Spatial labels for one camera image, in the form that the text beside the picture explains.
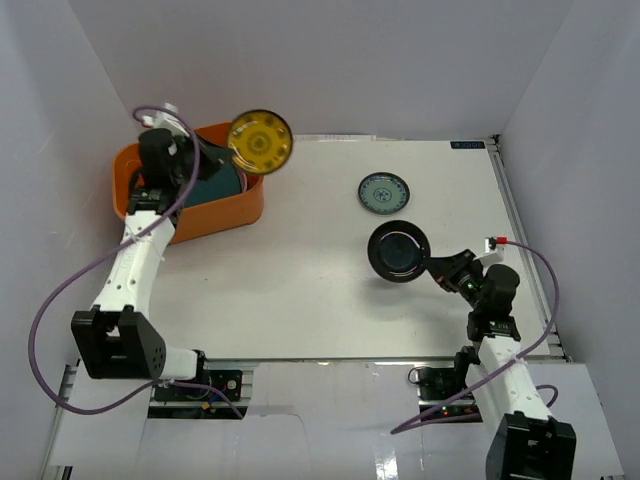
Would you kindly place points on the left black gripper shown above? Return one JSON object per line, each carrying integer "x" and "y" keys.
{"x": 211, "y": 160}

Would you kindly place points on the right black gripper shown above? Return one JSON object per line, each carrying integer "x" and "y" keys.
{"x": 445, "y": 270}

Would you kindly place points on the teal square plate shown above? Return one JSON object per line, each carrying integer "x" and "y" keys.
{"x": 227, "y": 183}

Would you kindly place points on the yellow patterned round plate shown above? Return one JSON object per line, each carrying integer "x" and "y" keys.
{"x": 261, "y": 142}

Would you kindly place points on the black round plate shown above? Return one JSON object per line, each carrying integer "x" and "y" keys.
{"x": 397, "y": 250}

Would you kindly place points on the blue patterned small plate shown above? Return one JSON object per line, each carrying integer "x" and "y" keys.
{"x": 383, "y": 193}

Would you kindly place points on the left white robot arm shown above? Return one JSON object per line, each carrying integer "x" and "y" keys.
{"x": 115, "y": 336}

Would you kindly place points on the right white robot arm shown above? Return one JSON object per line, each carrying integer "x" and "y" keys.
{"x": 527, "y": 441}

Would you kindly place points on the orange plastic bin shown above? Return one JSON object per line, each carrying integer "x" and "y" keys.
{"x": 220, "y": 215}

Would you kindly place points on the blue table label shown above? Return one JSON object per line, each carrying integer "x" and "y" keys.
{"x": 468, "y": 145}

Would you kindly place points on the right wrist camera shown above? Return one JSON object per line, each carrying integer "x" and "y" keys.
{"x": 494, "y": 251}

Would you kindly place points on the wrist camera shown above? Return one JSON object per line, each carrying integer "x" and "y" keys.
{"x": 494, "y": 251}
{"x": 164, "y": 119}

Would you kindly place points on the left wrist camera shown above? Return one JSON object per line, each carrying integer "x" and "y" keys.
{"x": 164, "y": 119}

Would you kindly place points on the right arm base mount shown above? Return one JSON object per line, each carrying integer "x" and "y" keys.
{"x": 438, "y": 384}

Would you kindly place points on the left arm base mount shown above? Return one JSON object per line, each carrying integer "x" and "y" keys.
{"x": 216, "y": 395}

